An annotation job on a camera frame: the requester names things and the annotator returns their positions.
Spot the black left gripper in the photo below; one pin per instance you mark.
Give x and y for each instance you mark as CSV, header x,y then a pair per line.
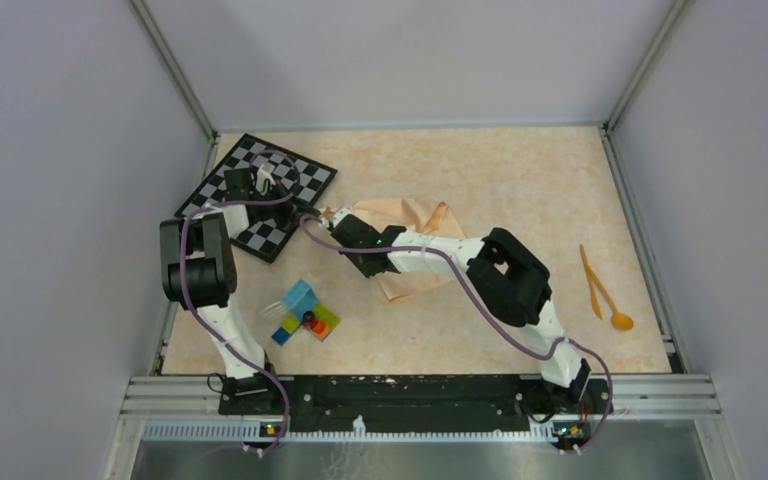
x,y
291,212

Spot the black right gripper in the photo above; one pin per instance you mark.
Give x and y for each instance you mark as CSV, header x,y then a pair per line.
x,y
364,271

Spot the orange cloth napkin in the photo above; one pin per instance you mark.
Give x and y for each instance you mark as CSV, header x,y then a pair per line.
x,y
420,215

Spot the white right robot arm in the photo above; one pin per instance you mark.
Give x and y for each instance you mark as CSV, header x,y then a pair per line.
x,y
497,270

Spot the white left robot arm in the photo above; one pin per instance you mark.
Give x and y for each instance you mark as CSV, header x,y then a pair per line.
x,y
198,272

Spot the black white checkerboard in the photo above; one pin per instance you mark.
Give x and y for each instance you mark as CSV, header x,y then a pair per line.
x,y
262,240

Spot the colourful toy block pile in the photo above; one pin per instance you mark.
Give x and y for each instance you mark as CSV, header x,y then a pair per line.
x,y
300,309

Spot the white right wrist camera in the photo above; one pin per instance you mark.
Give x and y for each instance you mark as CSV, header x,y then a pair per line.
x,y
331,218

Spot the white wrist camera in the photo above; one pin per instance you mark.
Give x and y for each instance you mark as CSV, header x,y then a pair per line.
x,y
264,179
331,218

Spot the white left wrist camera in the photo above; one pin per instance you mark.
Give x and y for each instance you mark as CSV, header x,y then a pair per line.
x,y
264,179

